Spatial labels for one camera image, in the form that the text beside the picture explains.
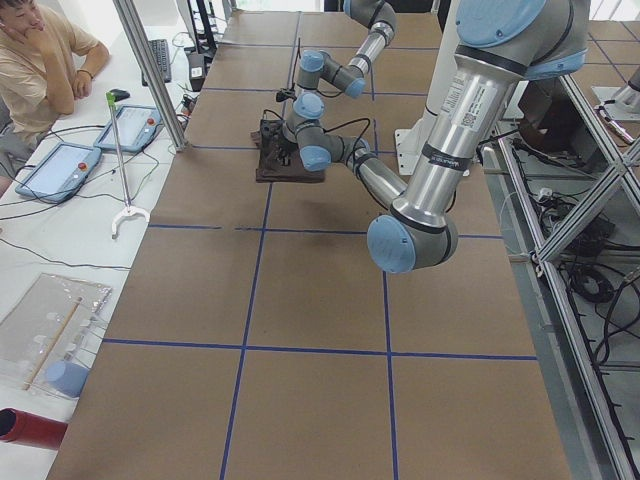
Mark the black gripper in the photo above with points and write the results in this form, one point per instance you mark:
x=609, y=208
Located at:
x=285, y=148

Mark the dark brown t-shirt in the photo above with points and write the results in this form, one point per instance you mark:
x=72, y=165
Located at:
x=268, y=170

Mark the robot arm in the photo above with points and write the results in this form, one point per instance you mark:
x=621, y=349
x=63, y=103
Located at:
x=500, y=44
x=345, y=55

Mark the far teach pendant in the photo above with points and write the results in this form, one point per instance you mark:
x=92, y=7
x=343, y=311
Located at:
x=137, y=126

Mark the teach pendant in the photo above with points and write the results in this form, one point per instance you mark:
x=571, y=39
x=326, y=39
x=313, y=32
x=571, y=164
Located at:
x=137, y=126
x=60, y=174

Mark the black keyboard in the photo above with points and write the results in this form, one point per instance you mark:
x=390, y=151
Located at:
x=160, y=50

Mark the black computer mouse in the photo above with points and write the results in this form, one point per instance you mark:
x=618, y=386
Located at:
x=119, y=94

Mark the reacher grabber tool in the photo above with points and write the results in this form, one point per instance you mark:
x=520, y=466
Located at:
x=129, y=210

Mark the near teach pendant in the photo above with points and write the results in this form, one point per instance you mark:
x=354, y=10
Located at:
x=60, y=174

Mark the seated person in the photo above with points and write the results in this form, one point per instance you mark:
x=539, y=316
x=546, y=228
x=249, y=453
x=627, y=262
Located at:
x=47, y=64

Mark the clear plastic bag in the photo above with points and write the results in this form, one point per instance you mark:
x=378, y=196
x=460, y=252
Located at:
x=58, y=318

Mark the blue plastic cup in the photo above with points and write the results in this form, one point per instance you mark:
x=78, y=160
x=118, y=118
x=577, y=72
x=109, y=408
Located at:
x=67, y=377

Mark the red cylinder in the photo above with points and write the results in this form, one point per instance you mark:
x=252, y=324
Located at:
x=25, y=428

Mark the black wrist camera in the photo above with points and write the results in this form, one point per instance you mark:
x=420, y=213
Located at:
x=285, y=94
x=269, y=132

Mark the aluminium frame post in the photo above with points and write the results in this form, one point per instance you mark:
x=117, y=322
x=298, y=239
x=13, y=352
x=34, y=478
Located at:
x=137, y=38

